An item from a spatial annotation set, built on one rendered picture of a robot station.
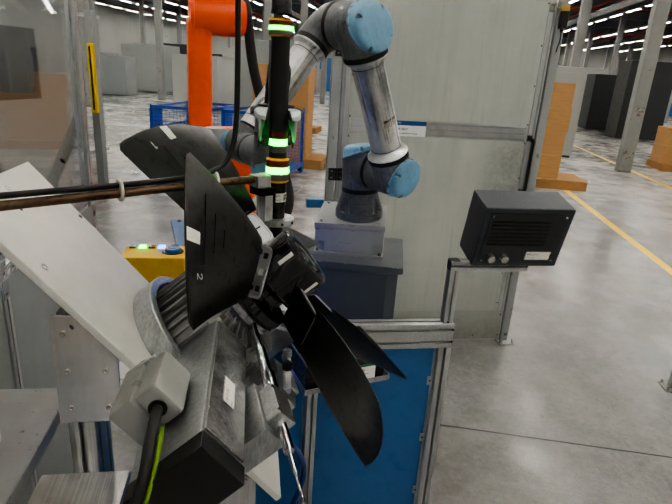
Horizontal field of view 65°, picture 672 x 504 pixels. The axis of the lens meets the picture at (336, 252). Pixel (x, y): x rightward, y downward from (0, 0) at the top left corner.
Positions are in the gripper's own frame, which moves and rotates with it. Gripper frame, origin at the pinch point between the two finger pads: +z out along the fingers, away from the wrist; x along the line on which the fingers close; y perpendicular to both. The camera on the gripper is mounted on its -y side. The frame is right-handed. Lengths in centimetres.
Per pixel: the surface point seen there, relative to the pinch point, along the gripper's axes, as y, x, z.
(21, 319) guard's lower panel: 66, 70, -54
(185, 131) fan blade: 4.9, 17.2, -8.8
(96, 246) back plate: 24.3, 31.6, 2.9
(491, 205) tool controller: 23, -59, -33
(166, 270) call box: 43, 26, -34
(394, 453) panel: 107, -42, -39
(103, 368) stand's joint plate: 41, 29, 16
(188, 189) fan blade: 7.3, 12.3, 31.0
